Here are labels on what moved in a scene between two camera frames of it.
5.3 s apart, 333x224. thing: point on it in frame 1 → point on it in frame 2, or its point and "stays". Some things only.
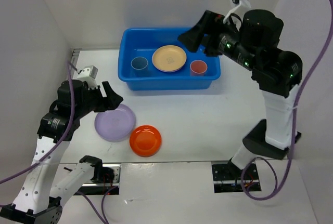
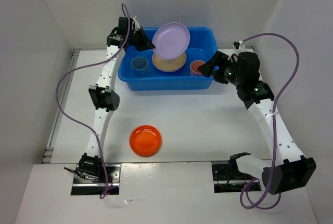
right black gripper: (209, 23) → (206, 68)
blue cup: (139, 64) stays
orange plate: (145, 141) stays
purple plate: (115, 125) → (170, 40)
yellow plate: (169, 58) stays
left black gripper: (111, 102) → (145, 43)
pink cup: (198, 68) stays
